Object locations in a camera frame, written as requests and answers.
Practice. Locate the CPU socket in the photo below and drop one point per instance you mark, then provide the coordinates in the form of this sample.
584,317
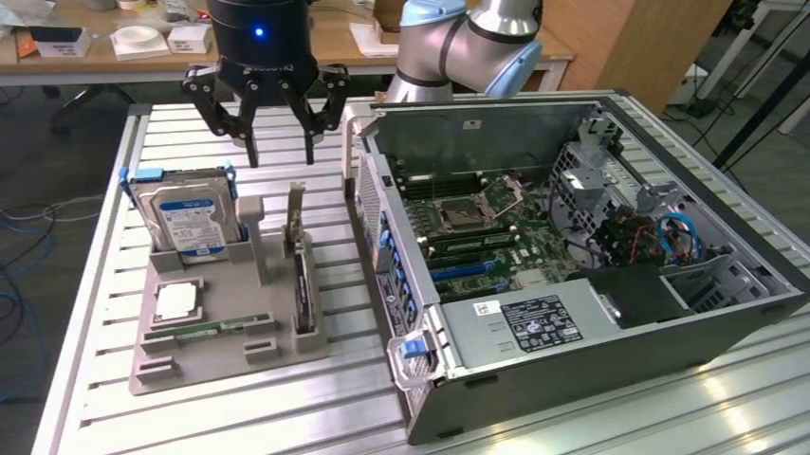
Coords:
458,213

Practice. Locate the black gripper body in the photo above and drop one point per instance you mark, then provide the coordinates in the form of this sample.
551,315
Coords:
261,52

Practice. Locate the black plastic shroud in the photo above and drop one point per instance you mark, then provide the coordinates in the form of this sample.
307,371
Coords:
639,294

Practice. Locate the grey metal disk bay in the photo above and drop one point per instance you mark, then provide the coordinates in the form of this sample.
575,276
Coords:
715,279

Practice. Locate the perforated metal drive cage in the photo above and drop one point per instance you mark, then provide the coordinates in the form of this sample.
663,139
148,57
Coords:
588,189

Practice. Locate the white box round insert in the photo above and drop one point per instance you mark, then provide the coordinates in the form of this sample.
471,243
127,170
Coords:
139,42

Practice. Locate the grey power supply with label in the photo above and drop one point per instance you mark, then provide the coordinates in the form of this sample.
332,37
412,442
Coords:
480,332

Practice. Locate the small white box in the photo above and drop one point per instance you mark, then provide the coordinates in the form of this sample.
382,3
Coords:
188,39

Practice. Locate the blue case latch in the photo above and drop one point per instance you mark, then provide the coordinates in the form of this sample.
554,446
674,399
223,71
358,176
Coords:
412,351

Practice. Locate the grey plastic parts rack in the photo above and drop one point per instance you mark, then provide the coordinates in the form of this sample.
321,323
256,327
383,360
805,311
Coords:
233,341

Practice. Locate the silver chipset heatsink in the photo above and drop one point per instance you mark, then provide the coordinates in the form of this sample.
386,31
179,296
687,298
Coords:
534,279

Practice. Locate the green RAM stick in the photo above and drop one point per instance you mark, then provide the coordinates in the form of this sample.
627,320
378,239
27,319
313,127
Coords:
208,329

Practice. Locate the white floor unit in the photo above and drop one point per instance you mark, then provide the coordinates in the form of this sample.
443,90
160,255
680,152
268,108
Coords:
686,85

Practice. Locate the installed RAM stick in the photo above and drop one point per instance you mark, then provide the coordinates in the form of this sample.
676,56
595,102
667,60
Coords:
468,244

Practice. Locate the black office chair base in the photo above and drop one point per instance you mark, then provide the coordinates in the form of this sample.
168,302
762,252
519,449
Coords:
81,102

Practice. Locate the black stand pole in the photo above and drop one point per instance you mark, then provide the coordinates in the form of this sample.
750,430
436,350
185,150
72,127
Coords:
753,95

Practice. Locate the silver CPU chip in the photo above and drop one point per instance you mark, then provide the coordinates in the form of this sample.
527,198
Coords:
176,303

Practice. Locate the blue expansion slot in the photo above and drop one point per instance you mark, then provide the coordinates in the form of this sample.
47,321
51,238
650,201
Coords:
458,272

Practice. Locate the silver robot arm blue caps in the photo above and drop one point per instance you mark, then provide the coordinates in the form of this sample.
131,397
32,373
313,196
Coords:
430,47

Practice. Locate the white paper stack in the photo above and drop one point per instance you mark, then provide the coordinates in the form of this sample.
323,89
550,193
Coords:
374,42

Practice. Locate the black graphics card metal bracket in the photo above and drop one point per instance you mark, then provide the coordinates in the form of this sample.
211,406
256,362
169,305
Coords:
303,284

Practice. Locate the white box dark lid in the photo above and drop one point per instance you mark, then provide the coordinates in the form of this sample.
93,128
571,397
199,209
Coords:
60,40

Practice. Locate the open black PC case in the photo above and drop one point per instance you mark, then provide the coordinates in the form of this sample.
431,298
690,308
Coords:
570,393

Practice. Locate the wooden desk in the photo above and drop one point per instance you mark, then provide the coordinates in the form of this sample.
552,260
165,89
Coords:
127,66

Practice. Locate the hard disk in blue caddy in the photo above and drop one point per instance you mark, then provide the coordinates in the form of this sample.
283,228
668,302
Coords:
189,223

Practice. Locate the white table frame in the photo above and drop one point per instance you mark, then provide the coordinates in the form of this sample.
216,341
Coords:
753,42

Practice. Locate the open metal socket cover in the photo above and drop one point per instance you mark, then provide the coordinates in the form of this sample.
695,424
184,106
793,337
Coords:
506,192

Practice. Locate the brown cardboard box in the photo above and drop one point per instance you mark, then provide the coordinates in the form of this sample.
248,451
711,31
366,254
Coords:
387,14

